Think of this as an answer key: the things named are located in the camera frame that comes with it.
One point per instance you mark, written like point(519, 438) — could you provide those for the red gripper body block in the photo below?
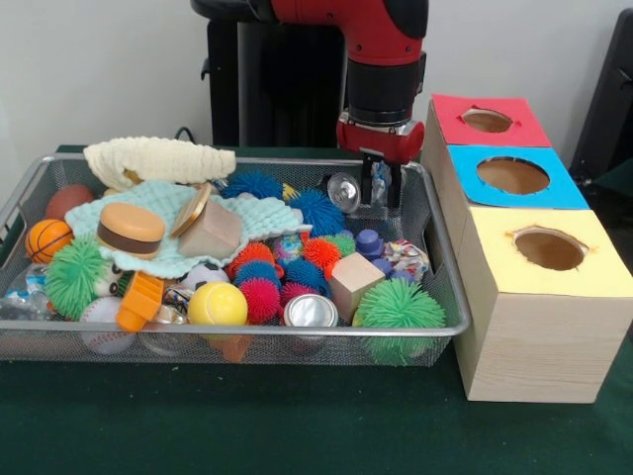
point(381, 143)

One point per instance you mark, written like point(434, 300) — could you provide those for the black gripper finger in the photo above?
point(394, 185)
point(367, 178)

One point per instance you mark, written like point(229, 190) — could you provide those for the clear plastic bottle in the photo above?
point(381, 180)

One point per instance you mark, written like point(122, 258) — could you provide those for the crushed red soda can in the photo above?
point(343, 193)

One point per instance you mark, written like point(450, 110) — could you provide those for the cream waffle cloth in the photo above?
point(163, 161)

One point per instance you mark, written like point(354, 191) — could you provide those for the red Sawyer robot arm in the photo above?
point(386, 49)

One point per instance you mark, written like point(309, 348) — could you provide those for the wooden box with three holes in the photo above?
point(539, 346)

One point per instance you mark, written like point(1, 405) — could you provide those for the crumpled printed paper ball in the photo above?
point(408, 256)

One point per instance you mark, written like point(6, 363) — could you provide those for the large green spiky ball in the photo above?
point(400, 307)

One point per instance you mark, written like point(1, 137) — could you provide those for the plain wooden block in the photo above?
point(213, 232)

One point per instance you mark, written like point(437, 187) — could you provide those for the yellow ball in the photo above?
point(217, 304)

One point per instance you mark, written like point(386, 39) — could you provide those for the light teal waffle cloth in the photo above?
point(148, 198)

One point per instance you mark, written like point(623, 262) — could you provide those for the black chair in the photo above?
point(608, 99)

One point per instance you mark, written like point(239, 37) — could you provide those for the toy hamburger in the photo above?
point(131, 231)

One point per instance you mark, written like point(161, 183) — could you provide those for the dark green tablecloth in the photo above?
point(297, 420)

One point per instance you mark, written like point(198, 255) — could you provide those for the orange plastic toy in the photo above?
point(139, 303)

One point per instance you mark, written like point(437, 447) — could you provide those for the small brown football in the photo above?
point(70, 202)

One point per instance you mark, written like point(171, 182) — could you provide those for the small orange basketball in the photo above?
point(48, 241)

